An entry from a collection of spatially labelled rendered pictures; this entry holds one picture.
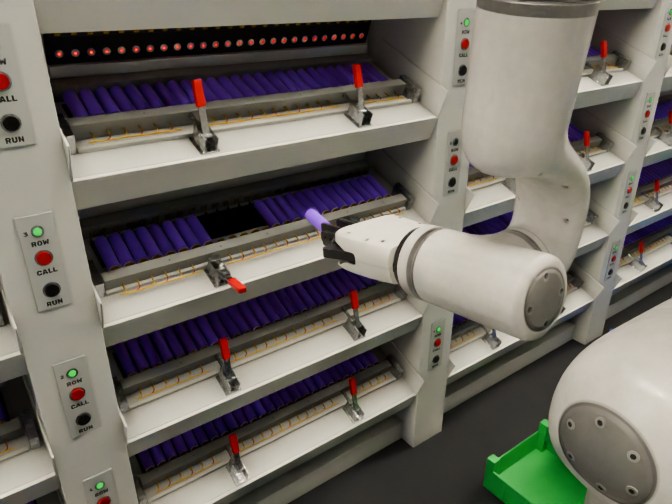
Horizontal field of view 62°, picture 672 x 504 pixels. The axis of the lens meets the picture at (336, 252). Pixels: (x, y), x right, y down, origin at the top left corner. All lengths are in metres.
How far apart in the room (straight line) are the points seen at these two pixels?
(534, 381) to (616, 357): 1.27
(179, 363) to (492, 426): 0.82
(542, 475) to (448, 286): 0.88
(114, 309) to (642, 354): 0.65
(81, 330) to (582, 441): 0.61
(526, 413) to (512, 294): 1.04
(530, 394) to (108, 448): 1.07
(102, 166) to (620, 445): 0.62
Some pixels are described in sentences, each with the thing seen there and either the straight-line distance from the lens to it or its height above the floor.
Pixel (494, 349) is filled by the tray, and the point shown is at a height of 0.16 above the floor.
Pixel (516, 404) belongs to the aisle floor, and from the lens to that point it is 1.57.
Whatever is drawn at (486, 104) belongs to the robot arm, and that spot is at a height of 0.89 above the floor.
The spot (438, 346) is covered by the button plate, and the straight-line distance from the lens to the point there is 1.26.
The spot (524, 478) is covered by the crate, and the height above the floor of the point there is 0.00.
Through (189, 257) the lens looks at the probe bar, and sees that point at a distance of 0.86.
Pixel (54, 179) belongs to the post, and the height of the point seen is 0.77.
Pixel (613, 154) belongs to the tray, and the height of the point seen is 0.58.
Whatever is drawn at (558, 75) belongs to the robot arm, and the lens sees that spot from 0.47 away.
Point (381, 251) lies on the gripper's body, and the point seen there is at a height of 0.70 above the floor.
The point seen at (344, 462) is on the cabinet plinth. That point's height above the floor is 0.03.
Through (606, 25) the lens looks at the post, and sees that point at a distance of 1.65.
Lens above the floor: 0.97
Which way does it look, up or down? 25 degrees down
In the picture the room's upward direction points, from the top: straight up
